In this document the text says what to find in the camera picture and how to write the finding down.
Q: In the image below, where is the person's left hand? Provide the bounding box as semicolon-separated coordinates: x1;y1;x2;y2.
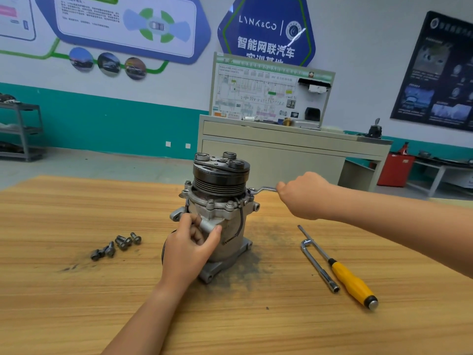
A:
158;211;223;294

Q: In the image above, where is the person's right hand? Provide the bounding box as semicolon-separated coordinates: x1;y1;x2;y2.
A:
275;171;341;222

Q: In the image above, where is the silver combination wrench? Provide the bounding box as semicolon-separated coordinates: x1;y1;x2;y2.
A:
247;185;280;197

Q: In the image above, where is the grey metal compressor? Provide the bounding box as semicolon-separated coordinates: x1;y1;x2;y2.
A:
161;150;262;284

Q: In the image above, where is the person's right forearm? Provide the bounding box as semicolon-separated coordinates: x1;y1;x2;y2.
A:
327;184;473;280

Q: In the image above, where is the person's left forearm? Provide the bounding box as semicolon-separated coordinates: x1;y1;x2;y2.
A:
102;281;190;355

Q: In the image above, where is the beige workbench cabinet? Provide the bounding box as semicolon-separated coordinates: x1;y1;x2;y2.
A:
197;114;394;193

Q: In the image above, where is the silver L-shaped socket wrench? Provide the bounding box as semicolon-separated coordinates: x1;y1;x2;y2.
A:
300;239;341;294

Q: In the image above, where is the red cabinet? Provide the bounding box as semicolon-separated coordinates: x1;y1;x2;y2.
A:
377;150;417;188

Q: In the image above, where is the small black device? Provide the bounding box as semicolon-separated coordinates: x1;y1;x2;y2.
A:
367;118;384;139

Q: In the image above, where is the white wiring display board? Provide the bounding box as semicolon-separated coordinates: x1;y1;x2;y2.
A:
209;51;337;130

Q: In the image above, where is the grey metal shelf cart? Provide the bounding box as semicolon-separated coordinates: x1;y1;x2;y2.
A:
0;94;44;163

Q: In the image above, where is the blue rounded infographic panel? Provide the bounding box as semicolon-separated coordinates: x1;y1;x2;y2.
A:
34;0;213;67

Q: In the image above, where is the yellow handled screwdriver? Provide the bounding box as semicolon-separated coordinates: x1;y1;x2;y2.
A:
298;224;380;311

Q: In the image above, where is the blue hexagon wall sign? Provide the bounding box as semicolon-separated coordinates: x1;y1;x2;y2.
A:
217;0;317;67

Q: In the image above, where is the dark wall poster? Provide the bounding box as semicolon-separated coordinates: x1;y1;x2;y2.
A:
390;11;473;132

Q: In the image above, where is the round photo wall decal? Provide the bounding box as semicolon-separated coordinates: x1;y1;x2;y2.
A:
68;46;96;73
124;57;148;81
97;51;122;77

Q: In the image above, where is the white infographic wall panel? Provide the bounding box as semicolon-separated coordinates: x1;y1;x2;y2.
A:
0;0;38;42

